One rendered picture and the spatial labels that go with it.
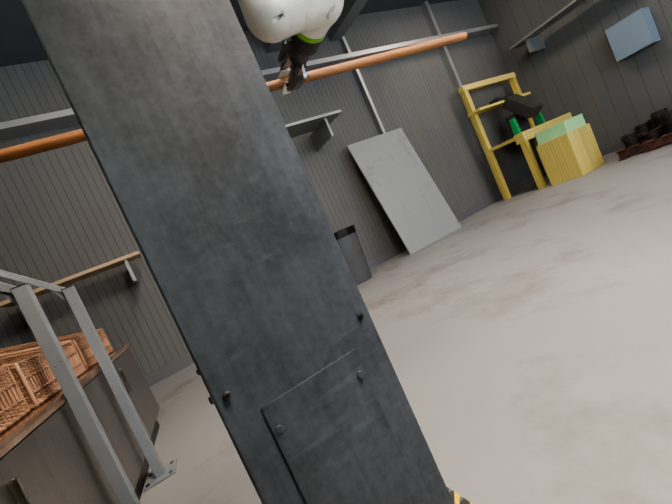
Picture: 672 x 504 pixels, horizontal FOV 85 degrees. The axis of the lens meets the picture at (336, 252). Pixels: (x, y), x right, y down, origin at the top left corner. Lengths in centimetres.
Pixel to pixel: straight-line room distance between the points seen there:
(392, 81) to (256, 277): 597
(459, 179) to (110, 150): 615
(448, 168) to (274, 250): 597
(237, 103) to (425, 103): 610
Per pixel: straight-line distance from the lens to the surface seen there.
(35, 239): 460
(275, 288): 41
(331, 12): 97
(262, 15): 90
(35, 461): 129
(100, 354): 199
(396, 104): 614
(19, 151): 119
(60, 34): 49
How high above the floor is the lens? 71
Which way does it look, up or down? 3 degrees down
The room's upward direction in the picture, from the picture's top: 24 degrees counter-clockwise
